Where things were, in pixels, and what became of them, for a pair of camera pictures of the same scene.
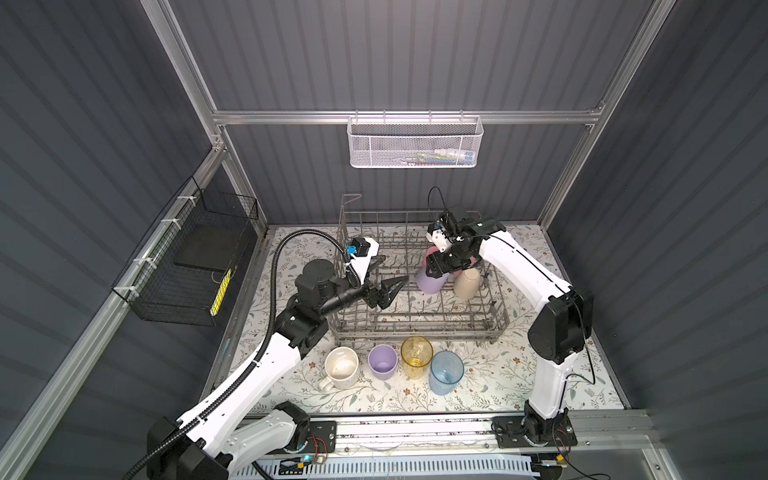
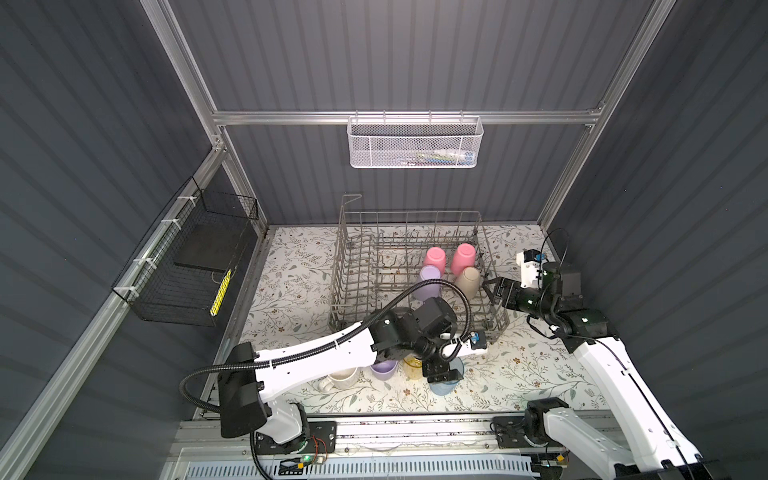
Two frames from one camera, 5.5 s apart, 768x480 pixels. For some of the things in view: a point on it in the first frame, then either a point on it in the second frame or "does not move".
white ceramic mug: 341,369 does not move
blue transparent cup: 446,370 does not move
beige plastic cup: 466,283 does not move
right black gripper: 436,267 → 512,286
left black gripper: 381,297 → 440,371
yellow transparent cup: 416,355 does not move
